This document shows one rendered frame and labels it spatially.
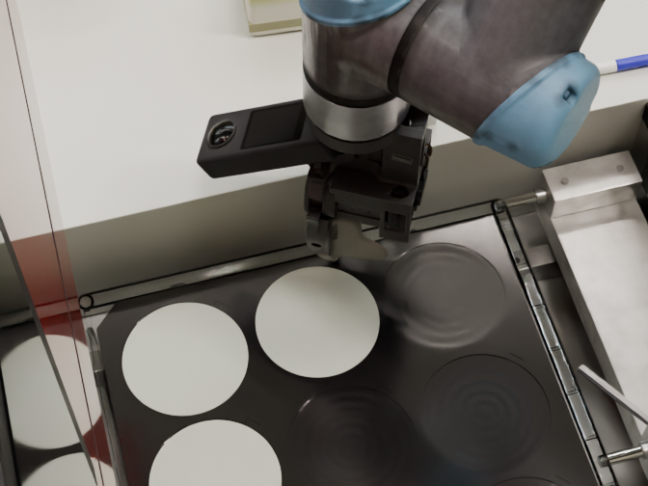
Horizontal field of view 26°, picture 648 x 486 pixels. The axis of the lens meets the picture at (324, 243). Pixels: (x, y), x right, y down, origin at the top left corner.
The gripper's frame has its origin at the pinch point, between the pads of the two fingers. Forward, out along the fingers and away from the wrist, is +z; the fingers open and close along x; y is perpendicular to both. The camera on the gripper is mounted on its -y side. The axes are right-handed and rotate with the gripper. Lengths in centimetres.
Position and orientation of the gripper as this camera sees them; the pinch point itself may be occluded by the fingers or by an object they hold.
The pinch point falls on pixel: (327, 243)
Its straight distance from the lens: 115.1
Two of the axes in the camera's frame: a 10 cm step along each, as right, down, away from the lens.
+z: 0.0, 5.2, 8.6
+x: 2.5, -8.3, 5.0
